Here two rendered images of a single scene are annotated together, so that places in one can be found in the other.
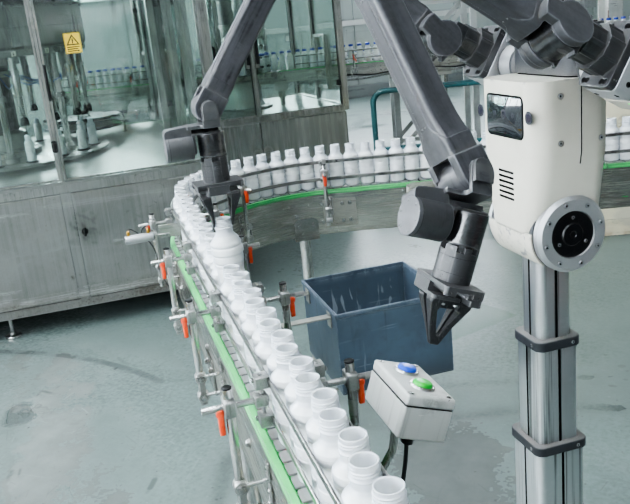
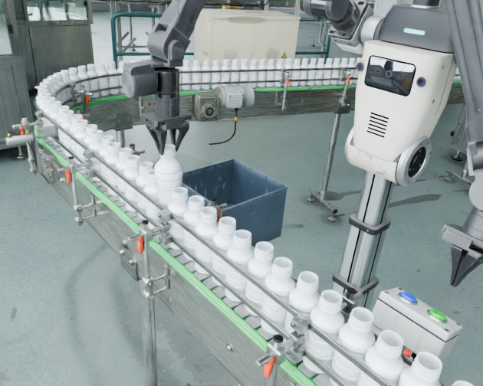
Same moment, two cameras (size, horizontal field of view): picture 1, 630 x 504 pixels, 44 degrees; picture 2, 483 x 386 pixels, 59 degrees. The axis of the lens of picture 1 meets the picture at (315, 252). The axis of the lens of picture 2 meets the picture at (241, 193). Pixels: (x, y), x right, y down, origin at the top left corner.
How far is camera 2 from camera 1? 0.85 m
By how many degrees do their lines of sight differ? 28
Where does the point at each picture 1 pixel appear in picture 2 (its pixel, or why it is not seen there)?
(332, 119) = (81, 29)
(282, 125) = (45, 30)
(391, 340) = (251, 222)
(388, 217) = not seen: hidden behind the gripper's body
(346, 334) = not seen: hidden behind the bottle
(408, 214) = not seen: outside the picture
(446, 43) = (338, 10)
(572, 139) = (438, 98)
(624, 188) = (316, 102)
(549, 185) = (417, 130)
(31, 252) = not seen: outside the picture
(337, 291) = (193, 181)
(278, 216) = (104, 112)
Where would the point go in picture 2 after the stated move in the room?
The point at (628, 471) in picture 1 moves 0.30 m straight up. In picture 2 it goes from (319, 265) to (326, 226)
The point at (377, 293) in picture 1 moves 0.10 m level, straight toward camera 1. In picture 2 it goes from (217, 181) to (225, 192)
